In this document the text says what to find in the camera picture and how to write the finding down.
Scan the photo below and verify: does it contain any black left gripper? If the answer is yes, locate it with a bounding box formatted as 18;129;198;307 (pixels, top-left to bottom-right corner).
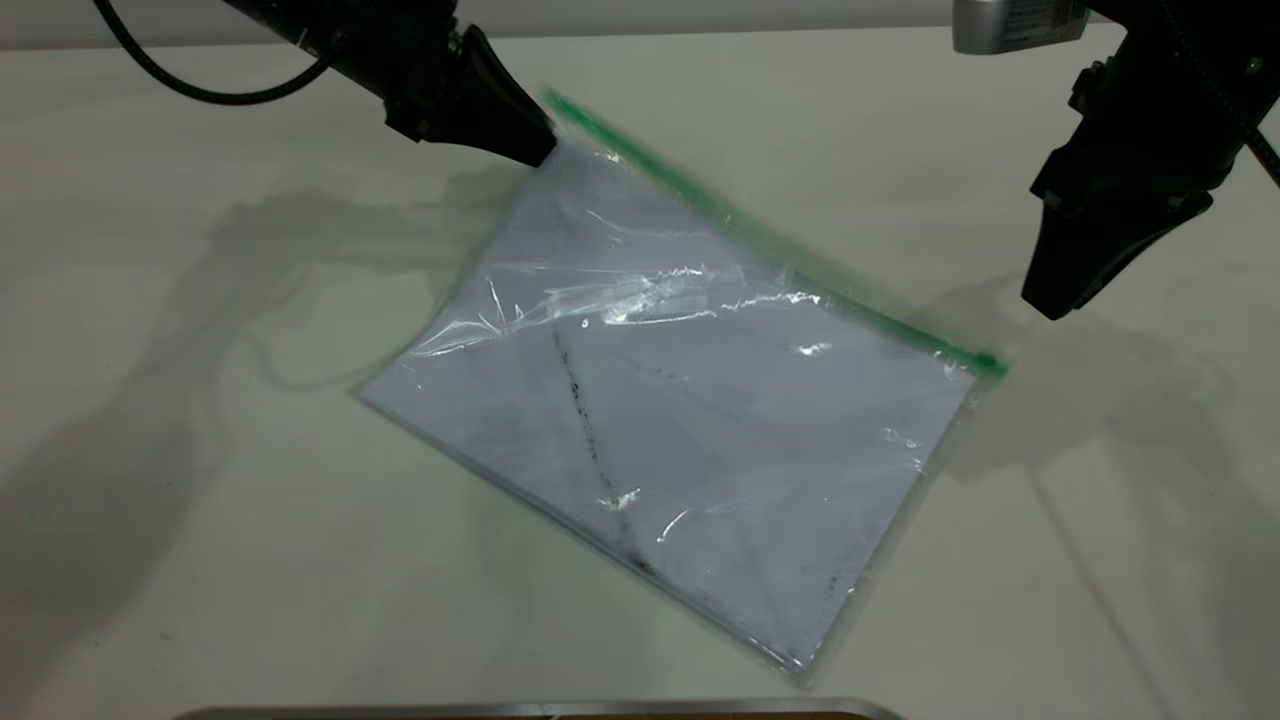
300;0;556;169

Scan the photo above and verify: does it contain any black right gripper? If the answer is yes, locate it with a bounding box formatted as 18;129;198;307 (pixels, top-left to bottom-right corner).
1022;20;1263;321

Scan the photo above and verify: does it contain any clear plastic zipper bag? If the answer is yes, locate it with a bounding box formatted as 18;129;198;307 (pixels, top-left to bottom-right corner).
355;88;1009;686

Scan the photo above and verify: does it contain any silver metal edge strip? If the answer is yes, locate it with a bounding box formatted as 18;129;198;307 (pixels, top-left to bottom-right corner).
175;697;906;720

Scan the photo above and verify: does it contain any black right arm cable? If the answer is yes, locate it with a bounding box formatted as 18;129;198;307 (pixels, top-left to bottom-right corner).
1165;0;1280;189

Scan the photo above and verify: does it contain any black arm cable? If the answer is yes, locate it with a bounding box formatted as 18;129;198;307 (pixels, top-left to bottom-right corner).
1165;0;1280;189
93;0;336;107

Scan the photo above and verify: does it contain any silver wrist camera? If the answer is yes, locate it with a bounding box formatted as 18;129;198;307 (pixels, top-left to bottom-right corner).
952;0;1089;54

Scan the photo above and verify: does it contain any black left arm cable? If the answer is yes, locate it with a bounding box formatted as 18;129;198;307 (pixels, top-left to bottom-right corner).
93;0;336;107

